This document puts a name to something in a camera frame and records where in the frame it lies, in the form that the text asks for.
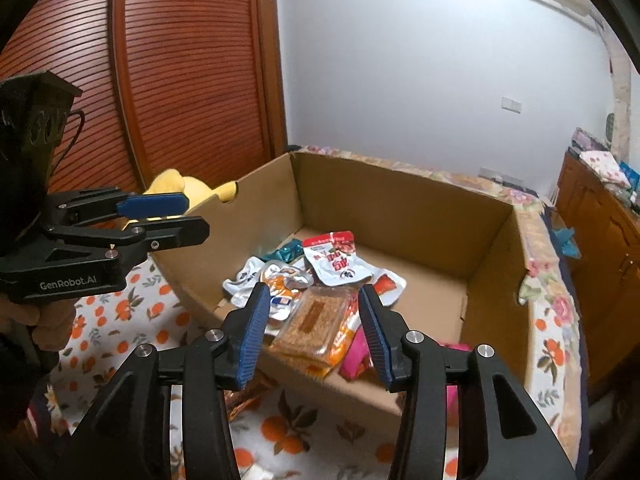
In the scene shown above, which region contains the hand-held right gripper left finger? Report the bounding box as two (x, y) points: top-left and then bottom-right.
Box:
(60, 282), (271, 480)

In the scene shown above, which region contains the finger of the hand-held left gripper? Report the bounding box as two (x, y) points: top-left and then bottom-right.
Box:
(47, 187), (192, 227)
(42, 215), (212, 262)

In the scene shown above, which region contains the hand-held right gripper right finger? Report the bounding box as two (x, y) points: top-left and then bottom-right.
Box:
(357, 284), (576, 480)

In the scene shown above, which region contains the pink snack packet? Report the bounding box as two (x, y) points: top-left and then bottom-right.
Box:
(339, 332), (472, 429)

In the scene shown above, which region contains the small red white packet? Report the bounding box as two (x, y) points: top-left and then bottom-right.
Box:
(374, 270), (408, 307)

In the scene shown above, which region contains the white foil snack packet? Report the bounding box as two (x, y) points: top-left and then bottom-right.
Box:
(222, 256), (267, 307)

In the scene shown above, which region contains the orange silver snack packet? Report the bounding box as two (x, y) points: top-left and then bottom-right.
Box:
(257, 262), (315, 334)

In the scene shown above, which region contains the brown cracker pack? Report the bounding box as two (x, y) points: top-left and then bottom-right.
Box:
(269, 285), (364, 379)

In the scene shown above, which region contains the white red snack packet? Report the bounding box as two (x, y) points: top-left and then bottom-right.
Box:
(302, 231), (377, 288)

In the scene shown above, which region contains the blue foil candy wrapper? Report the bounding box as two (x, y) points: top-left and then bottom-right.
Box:
(259, 238), (304, 264)

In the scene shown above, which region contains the brown cardboard box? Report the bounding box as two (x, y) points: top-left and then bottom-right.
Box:
(149, 147), (532, 417)

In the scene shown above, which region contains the person's left forearm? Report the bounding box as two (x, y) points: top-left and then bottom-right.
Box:
(0, 330), (62, 436)

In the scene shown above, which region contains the person's left hand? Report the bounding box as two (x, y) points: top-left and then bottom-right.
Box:
(17, 298), (77, 352)

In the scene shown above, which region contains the yellow plush toy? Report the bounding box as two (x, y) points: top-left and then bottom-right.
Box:
(122, 168), (239, 232)

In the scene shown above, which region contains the orange foil wrapper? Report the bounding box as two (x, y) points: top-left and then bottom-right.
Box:
(222, 377), (279, 419)

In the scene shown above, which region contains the orange print blanket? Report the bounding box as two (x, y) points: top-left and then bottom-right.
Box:
(30, 255), (592, 480)

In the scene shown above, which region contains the wooden slatted wardrobe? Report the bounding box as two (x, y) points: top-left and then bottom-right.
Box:
(0, 0), (290, 197)

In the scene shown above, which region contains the teal cloth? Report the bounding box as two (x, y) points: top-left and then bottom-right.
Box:
(550, 227), (584, 261)

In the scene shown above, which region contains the wooden cabinet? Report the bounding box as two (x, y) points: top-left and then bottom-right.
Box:
(554, 152), (640, 387)

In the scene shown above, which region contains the floral cloth pile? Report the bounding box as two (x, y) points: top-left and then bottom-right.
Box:
(570, 127), (640, 202)

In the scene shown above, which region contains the floral curtain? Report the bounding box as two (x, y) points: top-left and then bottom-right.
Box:
(602, 35), (632, 154)

